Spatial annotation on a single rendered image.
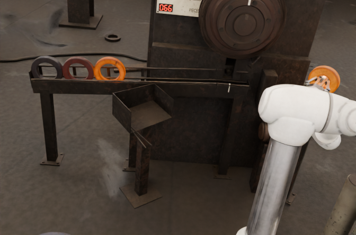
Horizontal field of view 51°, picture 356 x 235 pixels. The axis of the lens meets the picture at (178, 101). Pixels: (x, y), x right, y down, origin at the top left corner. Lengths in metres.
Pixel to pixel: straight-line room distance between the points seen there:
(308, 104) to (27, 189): 1.86
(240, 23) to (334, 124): 0.96
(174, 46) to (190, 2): 0.28
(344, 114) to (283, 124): 0.17
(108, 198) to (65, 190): 0.28
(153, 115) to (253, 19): 0.74
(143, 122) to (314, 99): 1.08
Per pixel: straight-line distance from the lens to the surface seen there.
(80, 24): 4.92
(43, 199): 2.47
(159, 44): 2.26
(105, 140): 2.86
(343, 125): 1.19
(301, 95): 1.18
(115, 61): 2.22
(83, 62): 2.26
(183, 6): 2.19
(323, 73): 2.07
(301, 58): 2.40
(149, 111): 2.10
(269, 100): 1.17
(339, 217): 2.24
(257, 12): 2.02
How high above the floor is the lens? 1.75
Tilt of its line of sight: 31 degrees down
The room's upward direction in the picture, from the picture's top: 7 degrees clockwise
